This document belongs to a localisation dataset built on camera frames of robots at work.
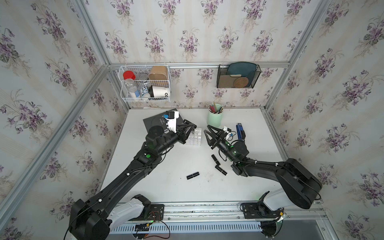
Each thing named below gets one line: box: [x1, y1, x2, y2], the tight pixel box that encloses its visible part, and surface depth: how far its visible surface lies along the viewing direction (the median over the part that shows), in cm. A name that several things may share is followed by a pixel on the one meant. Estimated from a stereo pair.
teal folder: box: [226, 61, 257, 88], surface depth 94 cm
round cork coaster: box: [233, 77, 249, 88], surface depth 99 cm
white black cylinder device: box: [148, 85, 169, 98], surface depth 95 cm
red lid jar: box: [123, 70, 136, 84], surface depth 93 cm
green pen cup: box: [207, 103, 224, 128], surface depth 103 cm
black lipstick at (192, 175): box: [186, 171, 200, 180], surface depth 86 cm
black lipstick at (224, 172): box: [214, 165, 228, 176], surface depth 89 cm
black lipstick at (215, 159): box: [211, 154, 221, 166], surface depth 92 cm
